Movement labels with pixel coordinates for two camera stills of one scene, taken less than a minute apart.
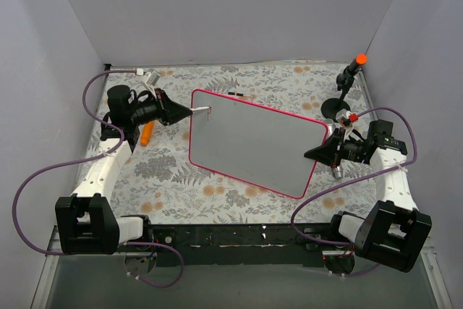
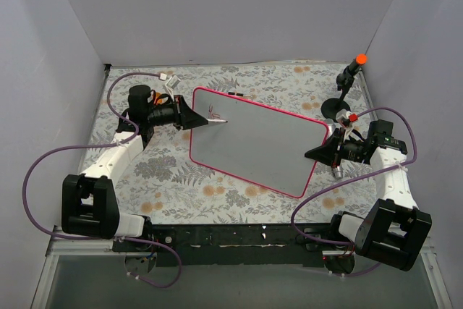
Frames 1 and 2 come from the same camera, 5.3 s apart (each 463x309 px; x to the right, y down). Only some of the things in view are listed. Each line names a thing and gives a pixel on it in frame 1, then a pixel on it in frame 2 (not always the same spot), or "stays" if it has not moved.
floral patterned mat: (158, 182) stays
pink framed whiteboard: (254, 142) stays
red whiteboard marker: (201, 108) to (215, 120)
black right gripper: (336, 150) stays
